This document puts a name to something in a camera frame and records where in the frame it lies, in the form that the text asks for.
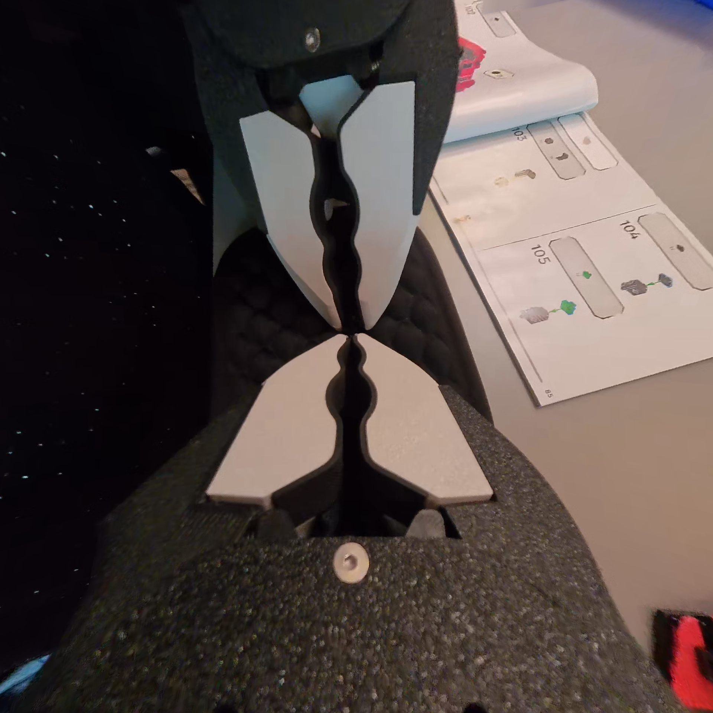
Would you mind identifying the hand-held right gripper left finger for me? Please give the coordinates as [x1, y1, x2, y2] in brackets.
[205, 335, 351, 527]

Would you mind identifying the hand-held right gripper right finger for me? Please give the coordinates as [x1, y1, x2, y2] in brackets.
[350, 333, 495, 524]

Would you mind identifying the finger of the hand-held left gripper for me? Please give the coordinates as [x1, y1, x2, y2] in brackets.
[319, 81, 419, 333]
[238, 75, 363, 331]

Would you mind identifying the white lego instruction booklet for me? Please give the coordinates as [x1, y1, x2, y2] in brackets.
[428, 0, 713, 407]

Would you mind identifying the black quilted fabric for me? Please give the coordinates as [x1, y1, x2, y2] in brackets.
[211, 225, 494, 424]

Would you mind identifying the red and black object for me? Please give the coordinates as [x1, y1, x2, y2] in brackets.
[651, 608, 713, 713]

